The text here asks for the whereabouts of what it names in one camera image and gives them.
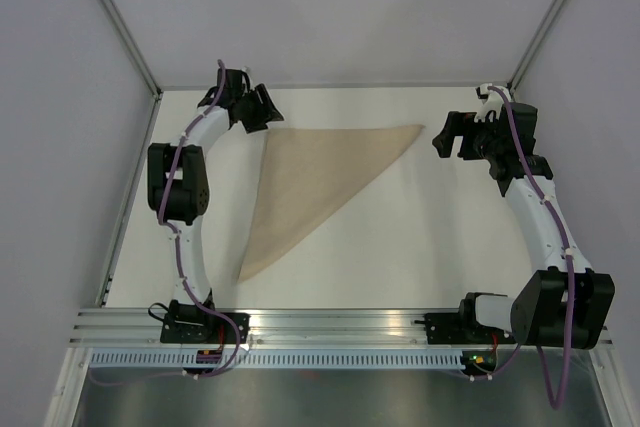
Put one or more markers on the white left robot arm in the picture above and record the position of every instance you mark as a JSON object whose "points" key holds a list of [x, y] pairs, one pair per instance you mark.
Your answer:
{"points": [[178, 191]]}

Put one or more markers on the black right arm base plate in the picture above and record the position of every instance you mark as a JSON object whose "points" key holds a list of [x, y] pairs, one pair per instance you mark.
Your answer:
{"points": [[465, 329]]}

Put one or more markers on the white slotted cable duct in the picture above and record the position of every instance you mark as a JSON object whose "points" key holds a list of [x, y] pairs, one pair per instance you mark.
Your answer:
{"points": [[298, 359]]}

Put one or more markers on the beige cloth napkin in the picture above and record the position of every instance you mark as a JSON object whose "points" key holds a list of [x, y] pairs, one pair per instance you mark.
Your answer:
{"points": [[309, 174]]}

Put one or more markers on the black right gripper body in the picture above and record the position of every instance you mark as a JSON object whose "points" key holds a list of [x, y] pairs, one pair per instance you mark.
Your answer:
{"points": [[483, 149]]}

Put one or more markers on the aluminium frame post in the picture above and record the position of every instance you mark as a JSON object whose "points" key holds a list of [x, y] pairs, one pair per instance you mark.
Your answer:
{"points": [[544, 28], [130, 46]]}

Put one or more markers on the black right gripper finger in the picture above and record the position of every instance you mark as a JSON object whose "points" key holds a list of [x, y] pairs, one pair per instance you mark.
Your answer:
{"points": [[443, 142], [458, 122]]}

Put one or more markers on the left aluminium frame post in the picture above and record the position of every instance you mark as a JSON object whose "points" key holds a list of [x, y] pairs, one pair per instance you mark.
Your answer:
{"points": [[130, 46]]}

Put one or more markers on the aluminium mounting rail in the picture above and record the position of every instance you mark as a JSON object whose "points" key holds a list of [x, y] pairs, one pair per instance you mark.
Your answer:
{"points": [[295, 329]]}

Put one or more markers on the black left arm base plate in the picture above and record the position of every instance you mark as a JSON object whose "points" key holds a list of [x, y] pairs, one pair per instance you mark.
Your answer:
{"points": [[212, 331]]}

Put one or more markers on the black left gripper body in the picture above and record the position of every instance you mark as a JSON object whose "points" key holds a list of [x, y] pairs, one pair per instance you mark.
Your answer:
{"points": [[248, 103]]}

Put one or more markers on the right aluminium frame post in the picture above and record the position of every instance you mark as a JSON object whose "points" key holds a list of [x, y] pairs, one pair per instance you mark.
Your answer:
{"points": [[544, 28]]}

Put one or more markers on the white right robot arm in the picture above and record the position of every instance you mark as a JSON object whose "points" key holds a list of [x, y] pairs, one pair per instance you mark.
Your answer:
{"points": [[565, 300]]}

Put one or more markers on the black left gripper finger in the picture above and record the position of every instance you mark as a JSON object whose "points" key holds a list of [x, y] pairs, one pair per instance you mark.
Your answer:
{"points": [[268, 112], [254, 122]]}

